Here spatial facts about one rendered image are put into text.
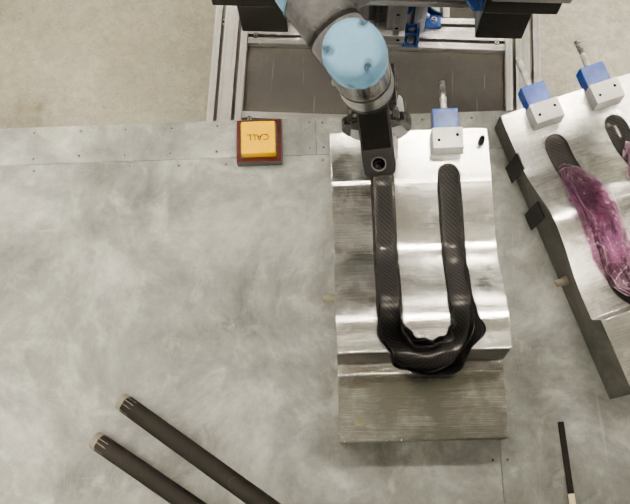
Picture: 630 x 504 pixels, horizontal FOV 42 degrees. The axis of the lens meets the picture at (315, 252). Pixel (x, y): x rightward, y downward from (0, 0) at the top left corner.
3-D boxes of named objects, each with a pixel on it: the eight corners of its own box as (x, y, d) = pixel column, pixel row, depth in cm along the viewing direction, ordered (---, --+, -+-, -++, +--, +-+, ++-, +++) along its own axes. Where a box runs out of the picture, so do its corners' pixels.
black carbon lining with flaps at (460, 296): (367, 170, 138) (369, 149, 129) (464, 167, 138) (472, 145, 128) (376, 380, 129) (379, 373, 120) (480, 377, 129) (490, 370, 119)
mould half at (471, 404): (330, 153, 146) (329, 121, 133) (478, 147, 146) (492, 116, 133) (339, 443, 133) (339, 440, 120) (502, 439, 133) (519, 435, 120)
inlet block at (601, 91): (558, 52, 147) (566, 37, 142) (585, 44, 147) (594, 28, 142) (588, 117, 143) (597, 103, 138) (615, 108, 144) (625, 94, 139)
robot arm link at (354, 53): (356, -4, 98) (398, 50, 96) (366, 31, 109) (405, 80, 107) (302, 36, 99) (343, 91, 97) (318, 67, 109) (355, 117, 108)
